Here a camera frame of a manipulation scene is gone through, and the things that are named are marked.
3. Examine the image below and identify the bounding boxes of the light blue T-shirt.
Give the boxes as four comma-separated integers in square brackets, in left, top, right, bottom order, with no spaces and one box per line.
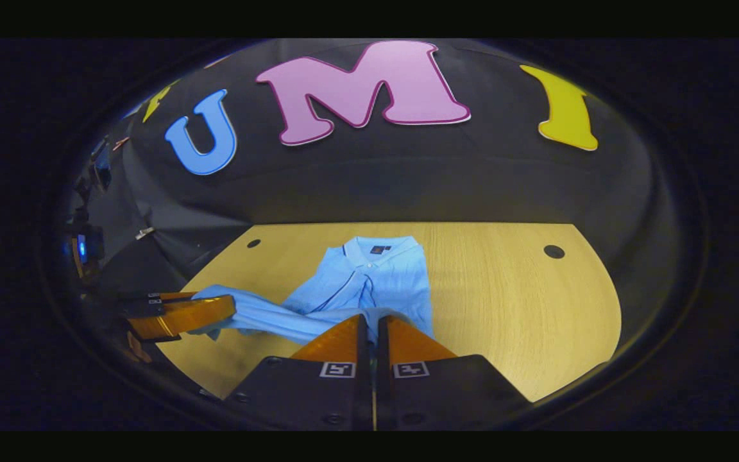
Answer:
[189,235,436,347]

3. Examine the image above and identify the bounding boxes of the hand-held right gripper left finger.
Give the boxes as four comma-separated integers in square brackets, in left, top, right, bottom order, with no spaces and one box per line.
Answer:
[224,313,374,432]

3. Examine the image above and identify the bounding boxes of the black backdrop cloth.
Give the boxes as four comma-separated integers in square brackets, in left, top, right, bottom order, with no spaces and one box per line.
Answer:
[55,38,665,302]

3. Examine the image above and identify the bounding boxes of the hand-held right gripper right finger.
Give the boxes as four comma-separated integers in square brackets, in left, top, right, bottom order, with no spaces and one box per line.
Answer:
[376,314,532,432]

